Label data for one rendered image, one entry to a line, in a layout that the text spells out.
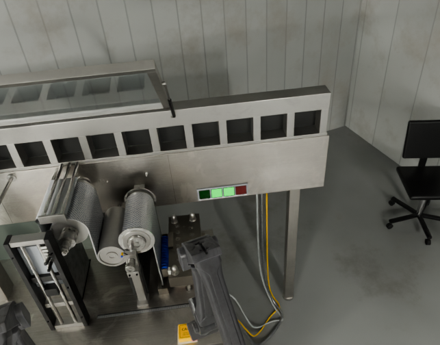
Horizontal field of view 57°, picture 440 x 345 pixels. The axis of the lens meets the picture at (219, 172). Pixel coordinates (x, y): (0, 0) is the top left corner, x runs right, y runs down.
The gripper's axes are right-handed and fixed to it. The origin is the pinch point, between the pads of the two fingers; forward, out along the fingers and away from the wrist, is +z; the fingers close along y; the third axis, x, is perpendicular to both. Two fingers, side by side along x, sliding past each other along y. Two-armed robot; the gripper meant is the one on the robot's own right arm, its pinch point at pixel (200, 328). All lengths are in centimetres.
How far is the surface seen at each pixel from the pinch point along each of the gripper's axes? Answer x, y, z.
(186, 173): -67, -18, 7
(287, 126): -65, -64, -16
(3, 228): -79, 71, 38
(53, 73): -78, 23, -66
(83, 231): -51, 32, -3
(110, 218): -59, 21, 12
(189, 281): -21.1, -3.9, 18.3
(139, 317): -15.0, 21.2, 25.4
